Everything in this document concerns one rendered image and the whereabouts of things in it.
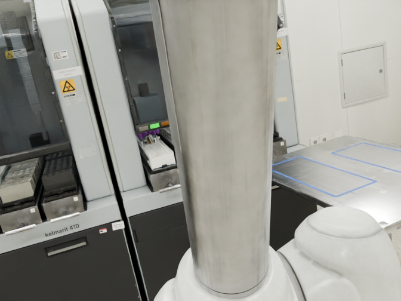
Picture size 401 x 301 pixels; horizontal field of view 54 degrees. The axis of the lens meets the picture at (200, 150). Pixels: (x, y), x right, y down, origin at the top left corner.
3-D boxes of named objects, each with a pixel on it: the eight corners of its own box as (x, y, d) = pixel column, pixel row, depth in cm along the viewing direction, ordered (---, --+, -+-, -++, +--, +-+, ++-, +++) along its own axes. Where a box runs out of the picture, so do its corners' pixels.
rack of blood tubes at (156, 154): (141, 156, 183) (138, 143, 182) (162, 150, 186) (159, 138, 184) (152, 172, 155) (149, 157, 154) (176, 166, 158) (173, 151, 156)
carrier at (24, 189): (35, 194, 150) (31, 179, 148) (35, 196, 148) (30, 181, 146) (3, 202, 147) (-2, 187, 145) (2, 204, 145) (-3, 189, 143)
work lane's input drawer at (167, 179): (130, 154, 217) (126, 138, 215) (154, 148, 221) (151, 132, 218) (155, 196, 149) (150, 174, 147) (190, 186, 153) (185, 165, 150)
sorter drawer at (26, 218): (25, 180, 204) (20, 164, 201) (53, 173, 207) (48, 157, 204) (0, 239, 136) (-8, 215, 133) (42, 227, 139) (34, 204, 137)
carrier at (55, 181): (76, 183, 153) (72, 169, 152) (76, 185, 151) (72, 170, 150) (45, 192, 150) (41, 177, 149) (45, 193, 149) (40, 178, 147)
